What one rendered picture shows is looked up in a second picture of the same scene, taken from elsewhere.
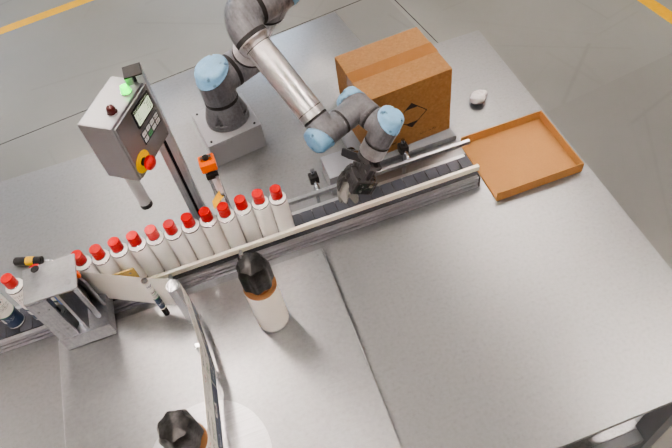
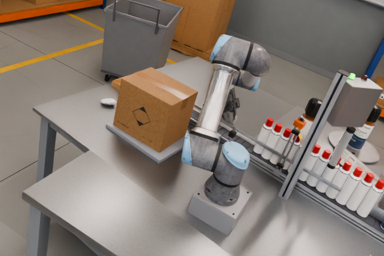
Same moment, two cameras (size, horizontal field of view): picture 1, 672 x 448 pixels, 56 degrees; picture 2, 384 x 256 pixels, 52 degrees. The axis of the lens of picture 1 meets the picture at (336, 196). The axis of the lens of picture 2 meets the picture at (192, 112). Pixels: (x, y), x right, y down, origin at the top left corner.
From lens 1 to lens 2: 2.97 m
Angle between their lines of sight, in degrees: 92
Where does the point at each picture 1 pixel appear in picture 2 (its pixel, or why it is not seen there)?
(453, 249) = not seen: hidden behind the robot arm
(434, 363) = (259, 109)
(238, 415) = (335, 143)
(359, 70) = (176, 95)
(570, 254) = (186, 81)
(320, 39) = (72, 191)
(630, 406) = not seen: hidden behind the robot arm
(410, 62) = (156, 79)
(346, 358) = (286, 122)
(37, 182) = not seen: outside the picture
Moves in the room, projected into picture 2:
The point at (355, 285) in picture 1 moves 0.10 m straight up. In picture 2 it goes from (253, 132) to (258, 118)
